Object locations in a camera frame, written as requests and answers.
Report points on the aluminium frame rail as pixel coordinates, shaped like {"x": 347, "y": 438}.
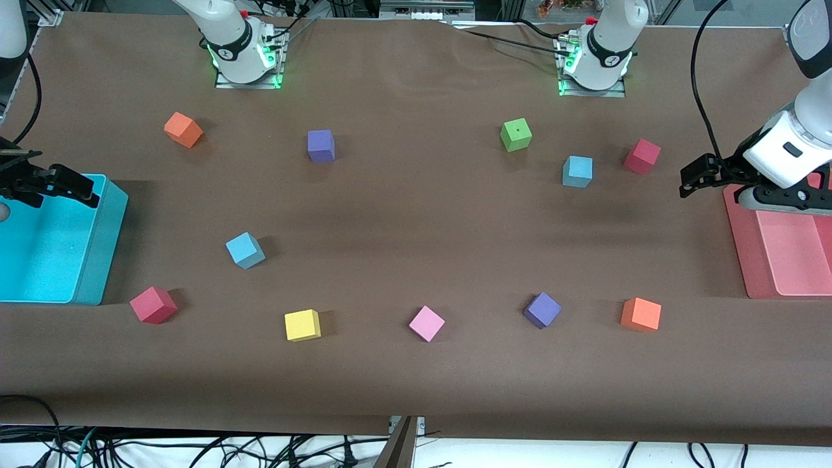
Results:
{"x": 55, "y": 16}

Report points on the pink plastic bin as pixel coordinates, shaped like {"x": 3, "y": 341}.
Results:
{"x": 790, "y": 253}

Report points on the cyan plastic bin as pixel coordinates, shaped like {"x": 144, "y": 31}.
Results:
{"x": 58, "y": 253}

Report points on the purple foam block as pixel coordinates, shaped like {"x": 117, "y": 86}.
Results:
{"x": 321, "y": 145}
{"x": 542, "y": 309}

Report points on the silver metal bracket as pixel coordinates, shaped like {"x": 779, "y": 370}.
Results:
{"x": 421, "y": 426}

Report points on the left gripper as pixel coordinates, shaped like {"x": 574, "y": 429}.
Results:
{"x": 733, "y": 170}

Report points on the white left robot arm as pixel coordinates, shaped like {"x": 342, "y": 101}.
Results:
{"x": 608, "y": 45}

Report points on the pink foam block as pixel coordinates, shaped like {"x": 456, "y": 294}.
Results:
{"x": 426, "y": 323}

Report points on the green foam block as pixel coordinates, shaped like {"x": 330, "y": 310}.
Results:
{"x": 516, "y": 134}

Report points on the grey metal box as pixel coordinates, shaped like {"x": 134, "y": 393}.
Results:
{"x": 422, "y": 10}

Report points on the red foam block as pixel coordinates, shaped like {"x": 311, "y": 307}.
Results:
{"x": 642, "y": 156}
{"x": 153, "y": 305}

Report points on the yellow foam block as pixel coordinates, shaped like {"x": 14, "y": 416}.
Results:
{"x": 303, "y": 325}

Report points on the orange foam block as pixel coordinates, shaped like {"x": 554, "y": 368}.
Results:
{"x": 641, "y": 314}
{"x": 183, "y": 129}

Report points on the brown table cover sheet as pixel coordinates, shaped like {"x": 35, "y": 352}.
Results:
{"x": 416, "y": 377}

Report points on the light blue foam block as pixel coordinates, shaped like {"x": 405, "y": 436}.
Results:
{"x": 577, "y": 171}
{"x": 245, "y": 250}

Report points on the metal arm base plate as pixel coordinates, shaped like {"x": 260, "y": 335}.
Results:
{"x": 617, "y": 93}
{"x": 224, "y": 83}

